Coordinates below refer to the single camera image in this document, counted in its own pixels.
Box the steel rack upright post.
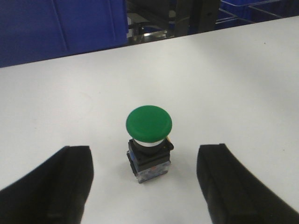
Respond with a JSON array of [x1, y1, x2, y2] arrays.
[[174, 0, 221, 37]]

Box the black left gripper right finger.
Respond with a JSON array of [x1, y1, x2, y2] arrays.
[[196, 144, 299, 224]]

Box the blue bin lower left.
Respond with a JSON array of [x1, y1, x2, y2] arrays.
[[0, 0, 128, 67]]

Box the green mushroom push button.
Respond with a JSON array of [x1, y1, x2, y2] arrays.
[[126, 105, 174, 183]]

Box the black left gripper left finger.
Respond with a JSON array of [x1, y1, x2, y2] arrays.
[[0, 146, 94, 224]]

